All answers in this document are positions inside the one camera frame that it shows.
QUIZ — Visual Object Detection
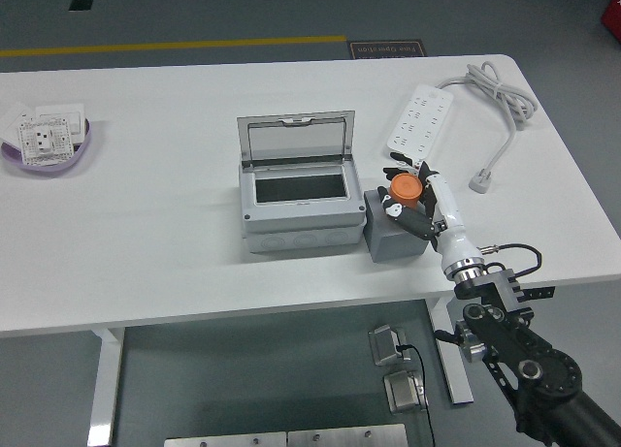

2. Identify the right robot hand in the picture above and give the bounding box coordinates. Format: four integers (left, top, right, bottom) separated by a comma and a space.
376, 150, 486, 273

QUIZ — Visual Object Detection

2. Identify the orange cylinder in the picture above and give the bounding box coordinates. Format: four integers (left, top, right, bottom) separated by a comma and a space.
389, 174, 425, 210

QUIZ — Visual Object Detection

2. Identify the transparent hinged box lid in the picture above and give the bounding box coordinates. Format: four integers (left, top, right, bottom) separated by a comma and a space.
236, 110, 356, 170

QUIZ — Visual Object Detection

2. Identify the grey cube with round hole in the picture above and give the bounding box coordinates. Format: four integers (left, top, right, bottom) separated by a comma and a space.
363, 188, 433, 265

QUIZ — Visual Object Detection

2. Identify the white power strip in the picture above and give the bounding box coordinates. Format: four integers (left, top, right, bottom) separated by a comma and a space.
386, 82, 455, 170

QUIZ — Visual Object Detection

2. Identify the black table control panel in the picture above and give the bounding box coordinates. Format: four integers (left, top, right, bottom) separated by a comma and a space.
521, 285, 557, 302

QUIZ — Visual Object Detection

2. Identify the silver foot pedal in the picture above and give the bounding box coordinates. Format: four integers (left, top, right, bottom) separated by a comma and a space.
367, 324, 411, 367
382, 368, 431, 414

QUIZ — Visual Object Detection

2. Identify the dark floor sign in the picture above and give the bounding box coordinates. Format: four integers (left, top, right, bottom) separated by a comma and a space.
346, 39, 431, 60

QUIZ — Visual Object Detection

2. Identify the white table leg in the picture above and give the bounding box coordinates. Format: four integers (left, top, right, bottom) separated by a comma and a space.
86, 326, 126, 447
425, 299, 474, 407

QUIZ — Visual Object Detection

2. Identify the metal plate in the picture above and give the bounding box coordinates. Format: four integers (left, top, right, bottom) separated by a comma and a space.
163, 431, 287, 447
286, 423, 409, 447

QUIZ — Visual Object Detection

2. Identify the red object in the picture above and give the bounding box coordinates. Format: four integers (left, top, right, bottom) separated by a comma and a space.
600, 0, 621, 31

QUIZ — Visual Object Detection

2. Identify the purple bowl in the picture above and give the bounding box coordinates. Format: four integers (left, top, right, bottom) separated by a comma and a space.
0, 116, 93, 173

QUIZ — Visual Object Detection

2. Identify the white socket module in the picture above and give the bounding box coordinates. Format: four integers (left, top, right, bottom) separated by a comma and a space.
16, 116, 77, 167

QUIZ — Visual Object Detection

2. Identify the white power cord with plug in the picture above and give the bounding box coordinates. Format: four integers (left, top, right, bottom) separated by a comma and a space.
436, 61, 539, 195

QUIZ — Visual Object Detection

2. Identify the grey electrical enclosure box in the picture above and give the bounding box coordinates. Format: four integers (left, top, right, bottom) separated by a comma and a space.
238, 158, 368, 263

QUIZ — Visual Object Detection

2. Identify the black pedal cable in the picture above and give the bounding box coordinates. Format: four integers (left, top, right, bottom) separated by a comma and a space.
395, 342, 438, 447

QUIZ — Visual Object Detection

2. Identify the white switch plate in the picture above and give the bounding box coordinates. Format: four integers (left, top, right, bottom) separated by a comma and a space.
34, 103, 86, 137
0, 102, 39, 147

